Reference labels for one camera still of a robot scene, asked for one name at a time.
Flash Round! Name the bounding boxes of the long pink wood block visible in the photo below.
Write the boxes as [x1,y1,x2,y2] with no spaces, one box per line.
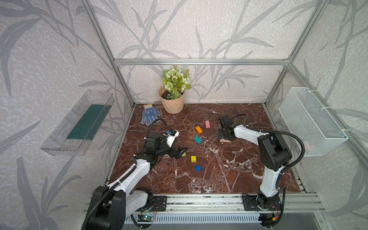
[220,139,231,143]

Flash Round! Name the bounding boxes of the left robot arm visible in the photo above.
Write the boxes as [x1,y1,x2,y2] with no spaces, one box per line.
[81,129,187,230]

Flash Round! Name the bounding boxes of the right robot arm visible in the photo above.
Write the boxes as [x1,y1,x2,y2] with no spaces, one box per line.
[218,116,305,211]

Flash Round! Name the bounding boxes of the teal triangular wood block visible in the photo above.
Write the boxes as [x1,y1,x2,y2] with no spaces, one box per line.
[195,136,202,144]

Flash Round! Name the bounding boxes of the blue wood block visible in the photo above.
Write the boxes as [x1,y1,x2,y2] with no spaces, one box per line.
[195,165,202,172]

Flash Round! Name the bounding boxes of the orange wood block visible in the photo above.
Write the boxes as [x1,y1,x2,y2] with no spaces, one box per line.
[195,126,203,134]

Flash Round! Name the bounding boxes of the blue work glove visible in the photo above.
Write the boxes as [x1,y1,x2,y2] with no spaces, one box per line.
[141,104,161,126]

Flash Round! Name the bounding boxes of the small brown brush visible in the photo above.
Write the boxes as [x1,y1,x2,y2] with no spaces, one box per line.
[154,101,163,109]

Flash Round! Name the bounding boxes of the beige flower pot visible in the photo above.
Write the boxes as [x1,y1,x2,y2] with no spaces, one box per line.
[159,86,186,114]

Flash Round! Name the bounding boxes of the green white artificial flowers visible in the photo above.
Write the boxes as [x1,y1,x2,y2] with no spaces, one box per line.
[162,66,192,100]

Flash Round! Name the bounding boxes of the left circuit board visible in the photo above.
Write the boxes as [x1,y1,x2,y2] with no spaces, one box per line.
[138,214,155,222]

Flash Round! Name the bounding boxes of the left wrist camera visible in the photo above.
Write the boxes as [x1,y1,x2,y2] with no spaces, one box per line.
[166,129,179,147]

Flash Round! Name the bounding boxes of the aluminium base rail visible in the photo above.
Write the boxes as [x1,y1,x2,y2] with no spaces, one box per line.
[152,193,325,214]

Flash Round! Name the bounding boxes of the clear plastic wall shelf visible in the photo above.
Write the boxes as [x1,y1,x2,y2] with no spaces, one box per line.
[40,90,115,156]

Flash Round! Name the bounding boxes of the white wire mesh basket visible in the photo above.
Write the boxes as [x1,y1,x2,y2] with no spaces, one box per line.
[278,87,348,157]

